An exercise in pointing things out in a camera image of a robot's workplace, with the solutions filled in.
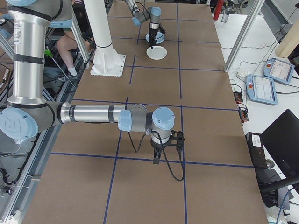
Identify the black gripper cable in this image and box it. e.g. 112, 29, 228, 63
127, 130, 148, 154

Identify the black laptop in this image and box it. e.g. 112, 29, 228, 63
260, 108, 299, 179

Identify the light blue round plate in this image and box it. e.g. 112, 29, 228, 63
145, 33, 165, 45

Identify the seated person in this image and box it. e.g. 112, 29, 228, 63
57, 0, 94, 82

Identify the blue grey teach pendant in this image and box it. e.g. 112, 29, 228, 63
263, 58, 295, 85
246, 74, 279, 106

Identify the white column stand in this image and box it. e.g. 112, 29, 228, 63
83, 0, 126, 77

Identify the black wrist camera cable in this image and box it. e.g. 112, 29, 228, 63
151, 130, 185, 182

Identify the aluminium profile post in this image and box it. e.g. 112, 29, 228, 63
223, 0, 266, 73

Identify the orange black connector module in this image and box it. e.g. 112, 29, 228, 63
233, 90, 244, 104
237, 104, 250, 124

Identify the blue cable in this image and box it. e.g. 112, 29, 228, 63
277, 186, 295, 224

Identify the pale grey round plate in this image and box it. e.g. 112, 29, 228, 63
147, 32, 164, 42

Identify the pale wooden board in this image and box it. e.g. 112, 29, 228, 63
275, 13, 299, 58

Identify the white round plate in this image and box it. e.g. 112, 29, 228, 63
146, 45, 168, 60

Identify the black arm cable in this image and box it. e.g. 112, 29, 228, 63
131, 1, 150, 15

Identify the black box white label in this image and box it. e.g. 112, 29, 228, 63
244, 132, 269, 169

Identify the small white box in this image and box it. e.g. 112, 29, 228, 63
235, 67, 249, 78

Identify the red bottle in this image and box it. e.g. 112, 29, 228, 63
213, 0, 224, 21

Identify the clear bottle black cap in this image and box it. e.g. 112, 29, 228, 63
221, 0, 234, 23

